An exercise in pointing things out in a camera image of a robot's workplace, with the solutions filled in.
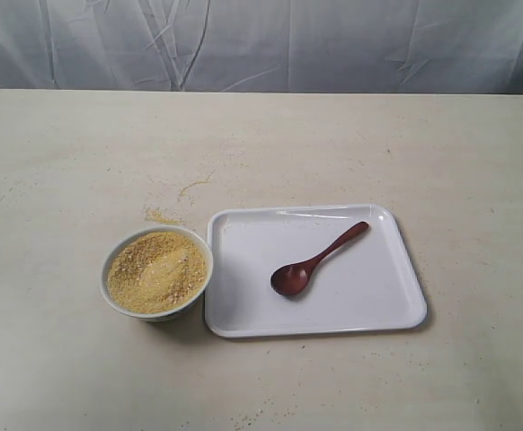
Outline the white ceramic bowl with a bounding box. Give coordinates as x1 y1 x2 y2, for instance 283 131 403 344
100 225 214 323

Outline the white wrinkled backdrop cloth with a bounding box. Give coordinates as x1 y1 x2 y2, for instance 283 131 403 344
0 0 523 94

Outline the brown wooden spoon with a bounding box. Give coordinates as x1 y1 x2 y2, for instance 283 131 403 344
270 221 369 296

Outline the white rectangular plastic tray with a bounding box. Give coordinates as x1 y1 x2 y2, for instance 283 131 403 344
204 204 427 339

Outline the spilled yellow grains pile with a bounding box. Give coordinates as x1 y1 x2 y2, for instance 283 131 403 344
144 207 185 225

